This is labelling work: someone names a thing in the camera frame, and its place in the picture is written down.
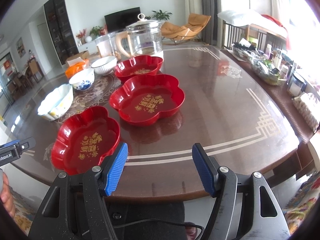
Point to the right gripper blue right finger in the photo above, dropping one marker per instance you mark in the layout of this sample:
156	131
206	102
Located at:
207	169

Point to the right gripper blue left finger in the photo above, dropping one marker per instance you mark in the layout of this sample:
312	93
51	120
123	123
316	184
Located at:
113	166

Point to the red flower plate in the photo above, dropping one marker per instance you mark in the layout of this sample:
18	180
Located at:
144	99
140	65
84	140

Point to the light blue scalloped plate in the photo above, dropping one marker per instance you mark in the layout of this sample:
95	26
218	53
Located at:
56	103

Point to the blue white porcelain bowl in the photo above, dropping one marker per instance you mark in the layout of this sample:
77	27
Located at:
83	80

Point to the white ribbed bowl black rim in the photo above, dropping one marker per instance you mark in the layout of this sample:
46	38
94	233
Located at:
105	65

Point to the person's left hand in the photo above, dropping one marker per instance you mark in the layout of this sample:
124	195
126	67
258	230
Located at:
6	196

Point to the wooden dining chair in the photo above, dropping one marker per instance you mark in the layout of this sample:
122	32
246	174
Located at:
34	71

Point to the orange tissue pack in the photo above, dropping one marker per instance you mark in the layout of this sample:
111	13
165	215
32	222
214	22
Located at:
72	70

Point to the cardboard box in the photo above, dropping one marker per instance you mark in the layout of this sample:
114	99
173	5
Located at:
83	55

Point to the tray of small bottles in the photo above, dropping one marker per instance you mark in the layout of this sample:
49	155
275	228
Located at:
268	67

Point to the white tv console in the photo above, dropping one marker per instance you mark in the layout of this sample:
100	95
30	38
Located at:
91	47

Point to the clear plastic snack jar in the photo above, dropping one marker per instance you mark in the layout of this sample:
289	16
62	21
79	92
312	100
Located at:
106	46

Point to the black display cabinet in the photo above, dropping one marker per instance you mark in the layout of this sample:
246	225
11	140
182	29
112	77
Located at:
60	29

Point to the red flower vase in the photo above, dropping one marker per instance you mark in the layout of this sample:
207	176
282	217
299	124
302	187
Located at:
81	36

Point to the orange lounge chair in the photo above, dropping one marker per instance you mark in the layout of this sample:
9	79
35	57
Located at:
175	33

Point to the black flat television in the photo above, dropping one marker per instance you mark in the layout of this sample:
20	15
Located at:
120	20

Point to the white pillow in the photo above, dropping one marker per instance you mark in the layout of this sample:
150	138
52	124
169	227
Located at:
240	18

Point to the green potted plant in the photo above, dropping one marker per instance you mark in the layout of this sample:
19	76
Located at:
161	15

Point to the grey curtain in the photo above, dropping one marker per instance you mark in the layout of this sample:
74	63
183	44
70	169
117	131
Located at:
212	33

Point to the glass kettle cream handle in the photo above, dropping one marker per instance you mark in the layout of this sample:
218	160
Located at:
143	37

